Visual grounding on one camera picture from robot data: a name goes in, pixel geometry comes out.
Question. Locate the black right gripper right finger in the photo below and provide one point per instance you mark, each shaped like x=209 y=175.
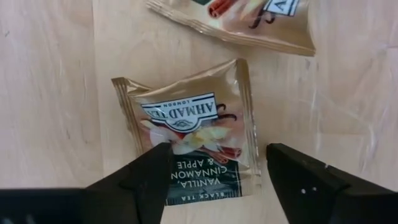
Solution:
x=311 y=193

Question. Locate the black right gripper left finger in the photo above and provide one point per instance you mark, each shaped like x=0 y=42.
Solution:
x=140 y=193

